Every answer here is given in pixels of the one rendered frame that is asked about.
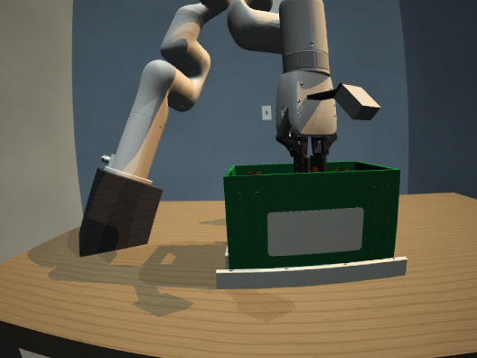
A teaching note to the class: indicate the dark green crate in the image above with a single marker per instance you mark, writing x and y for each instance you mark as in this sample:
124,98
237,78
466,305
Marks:
278,219

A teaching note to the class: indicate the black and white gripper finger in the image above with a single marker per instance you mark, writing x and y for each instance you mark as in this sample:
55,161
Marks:
318,159
302,163

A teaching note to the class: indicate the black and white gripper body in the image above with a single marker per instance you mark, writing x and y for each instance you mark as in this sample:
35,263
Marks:
309,117

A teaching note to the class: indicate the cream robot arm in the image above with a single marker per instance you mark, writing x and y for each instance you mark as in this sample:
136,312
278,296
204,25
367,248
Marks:
302,43

